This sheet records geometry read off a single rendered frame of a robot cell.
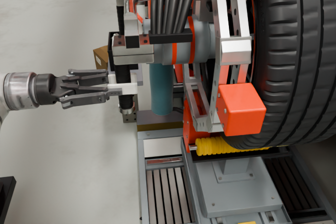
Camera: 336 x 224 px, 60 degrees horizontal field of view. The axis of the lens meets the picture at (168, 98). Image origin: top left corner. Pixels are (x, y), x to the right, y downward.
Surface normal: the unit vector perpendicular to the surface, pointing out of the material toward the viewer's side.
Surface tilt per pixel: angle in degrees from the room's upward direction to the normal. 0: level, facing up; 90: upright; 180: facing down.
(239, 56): 90
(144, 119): 0
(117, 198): 0
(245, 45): 45
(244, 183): 0
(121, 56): 90
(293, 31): 61
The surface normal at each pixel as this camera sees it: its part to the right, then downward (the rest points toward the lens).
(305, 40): 0.11, 0.23
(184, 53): 0.12, 0.68
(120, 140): 0.00, -0.77
